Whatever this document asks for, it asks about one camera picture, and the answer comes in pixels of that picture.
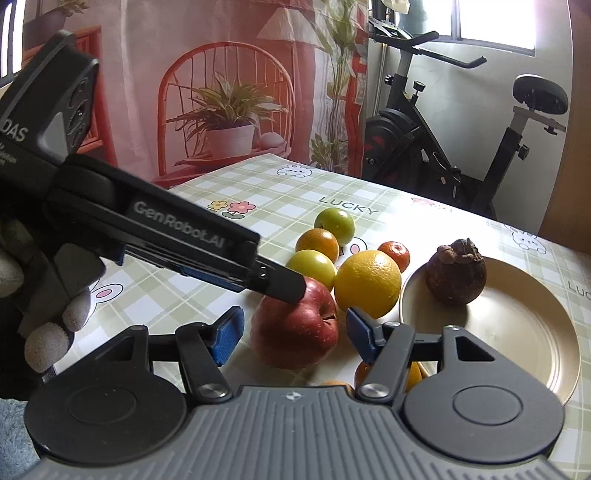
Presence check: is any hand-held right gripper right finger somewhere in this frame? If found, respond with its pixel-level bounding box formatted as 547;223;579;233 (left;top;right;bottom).
345;307;502;401

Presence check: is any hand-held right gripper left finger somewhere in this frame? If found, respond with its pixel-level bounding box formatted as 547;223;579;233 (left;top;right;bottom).
99;306;245;401

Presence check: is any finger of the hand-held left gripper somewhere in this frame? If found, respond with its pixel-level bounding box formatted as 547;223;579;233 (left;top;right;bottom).
253;256;307;304
178;263;246;293

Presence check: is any medium orange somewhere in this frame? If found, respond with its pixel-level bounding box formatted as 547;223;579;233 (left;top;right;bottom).
353;361;424;393

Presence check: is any red apple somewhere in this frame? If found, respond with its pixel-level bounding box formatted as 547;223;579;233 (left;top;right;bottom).
250;276;339;370

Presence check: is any yellow lemon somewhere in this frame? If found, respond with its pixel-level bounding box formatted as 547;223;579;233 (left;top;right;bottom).
286;250;337;291
334;250;402;319

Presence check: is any small yellow kumquat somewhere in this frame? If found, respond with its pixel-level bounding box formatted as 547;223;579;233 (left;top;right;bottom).
320;379;355;397

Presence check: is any beige round plate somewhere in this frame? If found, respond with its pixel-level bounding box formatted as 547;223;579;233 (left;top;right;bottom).
399;257;580;407

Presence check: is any person's left hand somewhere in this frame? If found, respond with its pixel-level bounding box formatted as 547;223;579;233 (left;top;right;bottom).
0;217;90;372

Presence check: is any yellow lemon on table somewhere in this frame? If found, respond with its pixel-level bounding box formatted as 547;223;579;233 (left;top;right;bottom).
286;250;337;291

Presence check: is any dark orange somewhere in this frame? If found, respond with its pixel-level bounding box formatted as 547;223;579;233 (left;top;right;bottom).
295;228;340;261

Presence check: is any green apple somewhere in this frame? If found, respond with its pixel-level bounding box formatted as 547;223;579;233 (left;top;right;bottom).
314;208;355;245

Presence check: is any small tangerine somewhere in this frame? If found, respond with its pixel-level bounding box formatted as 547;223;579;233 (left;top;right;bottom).
378;241;411;273

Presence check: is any green checked tablecloth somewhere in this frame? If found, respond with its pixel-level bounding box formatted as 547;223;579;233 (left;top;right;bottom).
55;154;591;480

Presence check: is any dark brown mangosteen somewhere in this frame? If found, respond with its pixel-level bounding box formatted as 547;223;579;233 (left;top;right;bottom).
425;238;487;305

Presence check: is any red printed curtain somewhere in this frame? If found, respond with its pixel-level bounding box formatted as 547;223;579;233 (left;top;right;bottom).
0;0;370;190

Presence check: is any black exercise bike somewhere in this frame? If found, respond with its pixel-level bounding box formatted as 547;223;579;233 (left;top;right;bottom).
362;18;570;220

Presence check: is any blue towel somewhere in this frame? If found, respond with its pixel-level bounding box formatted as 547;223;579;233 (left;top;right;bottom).
0;397;42;480

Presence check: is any wooden panel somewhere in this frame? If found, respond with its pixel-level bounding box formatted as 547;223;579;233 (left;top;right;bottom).
538;0;591;250

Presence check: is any window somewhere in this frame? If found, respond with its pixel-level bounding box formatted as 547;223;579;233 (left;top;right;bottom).
369;0;536;58

